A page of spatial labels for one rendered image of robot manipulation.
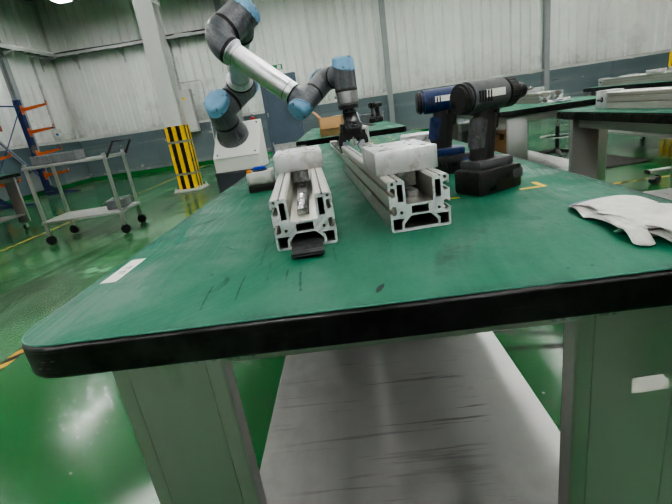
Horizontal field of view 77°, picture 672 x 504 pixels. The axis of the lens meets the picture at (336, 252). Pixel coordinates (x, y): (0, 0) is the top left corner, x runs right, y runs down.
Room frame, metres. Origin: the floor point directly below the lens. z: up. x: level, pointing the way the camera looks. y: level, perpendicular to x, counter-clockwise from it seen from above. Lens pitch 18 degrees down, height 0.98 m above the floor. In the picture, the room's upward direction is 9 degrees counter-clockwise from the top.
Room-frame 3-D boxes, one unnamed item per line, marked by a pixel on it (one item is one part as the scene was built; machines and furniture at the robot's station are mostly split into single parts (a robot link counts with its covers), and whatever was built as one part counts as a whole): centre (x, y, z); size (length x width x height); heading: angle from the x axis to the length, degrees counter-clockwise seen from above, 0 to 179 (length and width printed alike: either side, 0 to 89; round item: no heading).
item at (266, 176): (1.34, 0.19, 0.81); 0.10 x 0.08 x 0.06; 92
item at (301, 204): (1.06, 0.06, 0.82); 0.80 x 0.10 x 0.09; 2
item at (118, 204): (4.99, 2.69, 0.50); 1.03 x 0.55 x 1.01; 92
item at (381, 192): (1.07, -0.13, 0.82); 0.80 x 0.10 x 0.09; 2
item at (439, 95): (1.15, -0.36, 0.89); 0.20 x 0.08 x 0.22; 84
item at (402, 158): (0.82, -0.14, 0.87); 0.16 x 0.11 x 0.07; 2
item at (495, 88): (0.89, -0.36, 0.89); 0.20 x 0.08 x 0.22; 114
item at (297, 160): (1.06, 0.06, 0.87); 0.16 x 0.11 x 0.07; 2
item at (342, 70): (1.55, -0.12, 1.09); 0.09 x 0.08 x 0.11; 38
